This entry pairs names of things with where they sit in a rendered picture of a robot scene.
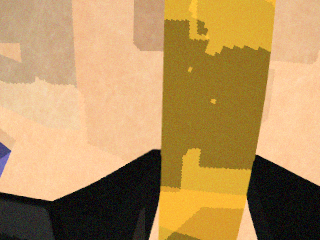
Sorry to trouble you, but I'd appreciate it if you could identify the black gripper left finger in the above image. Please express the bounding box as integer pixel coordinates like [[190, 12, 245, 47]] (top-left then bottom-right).
[[0, 148, 161, 240]]

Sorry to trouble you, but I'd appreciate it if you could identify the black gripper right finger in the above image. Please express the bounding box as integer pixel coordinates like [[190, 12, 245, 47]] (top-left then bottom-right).
[[247, 153, 320, 240]]

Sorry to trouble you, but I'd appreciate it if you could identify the blue rectangular block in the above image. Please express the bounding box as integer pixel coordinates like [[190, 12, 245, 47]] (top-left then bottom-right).
[[0, 143, 11, 177]]

